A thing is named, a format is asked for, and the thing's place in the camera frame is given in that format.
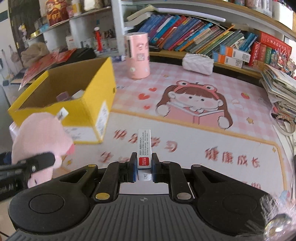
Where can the black pen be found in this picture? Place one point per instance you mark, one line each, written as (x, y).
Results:
(275, 115)

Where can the pink cylindrical pen holder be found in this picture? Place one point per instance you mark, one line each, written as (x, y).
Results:
(137, 60)

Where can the stack of papers and notebooks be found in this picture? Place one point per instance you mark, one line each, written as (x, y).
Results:
(279, 88)

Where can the orange and white box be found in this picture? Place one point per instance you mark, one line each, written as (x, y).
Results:
(235, 53)
(227, 60)

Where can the green book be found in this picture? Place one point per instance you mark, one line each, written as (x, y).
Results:
(267, 54)

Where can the flat red book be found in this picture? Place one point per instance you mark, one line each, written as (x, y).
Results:
(275, 42)

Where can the red printed paper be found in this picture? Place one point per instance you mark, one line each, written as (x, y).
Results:
(44, 64)

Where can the thick red dictionary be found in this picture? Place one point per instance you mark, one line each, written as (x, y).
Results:
(254, 54)

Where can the small grey purple toy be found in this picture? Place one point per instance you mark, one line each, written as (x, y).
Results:
(63, 96)

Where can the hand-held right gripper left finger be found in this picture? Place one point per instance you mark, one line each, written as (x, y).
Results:
(133, 168)

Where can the white bookshelf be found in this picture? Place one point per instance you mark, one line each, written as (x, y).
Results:
(118, 16)

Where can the pink cartoon desk mat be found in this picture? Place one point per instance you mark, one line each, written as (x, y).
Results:
(231, 143)

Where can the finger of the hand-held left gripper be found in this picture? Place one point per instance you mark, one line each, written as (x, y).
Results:
(42, 161)

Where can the white quilted bag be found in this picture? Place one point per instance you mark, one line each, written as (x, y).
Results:
(197, 63)

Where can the colourful decorative cards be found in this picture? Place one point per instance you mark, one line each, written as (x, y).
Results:
(283, 61)

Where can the red and gold figurine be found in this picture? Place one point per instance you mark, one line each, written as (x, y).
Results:
(56, 12)

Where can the black box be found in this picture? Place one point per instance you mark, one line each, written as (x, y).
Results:
(83, 53)

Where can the white tape roll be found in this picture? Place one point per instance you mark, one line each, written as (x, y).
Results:
(285, 132)

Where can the yellow cardboard box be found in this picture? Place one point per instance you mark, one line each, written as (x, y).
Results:
(92, 109)

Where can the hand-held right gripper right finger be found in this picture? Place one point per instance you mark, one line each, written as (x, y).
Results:
(155, 168)

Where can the brown cloth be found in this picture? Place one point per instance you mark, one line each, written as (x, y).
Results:
(34, 54)

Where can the thin red dictionary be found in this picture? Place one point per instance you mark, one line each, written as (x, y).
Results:
(261, 53)

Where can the pink plush toy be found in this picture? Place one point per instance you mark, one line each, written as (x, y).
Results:
(39, 136)

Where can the pink highlighter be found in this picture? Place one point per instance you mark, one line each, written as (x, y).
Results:
(275, 109)

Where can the small white box red label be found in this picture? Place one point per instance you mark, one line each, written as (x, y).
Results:
(144, 148)

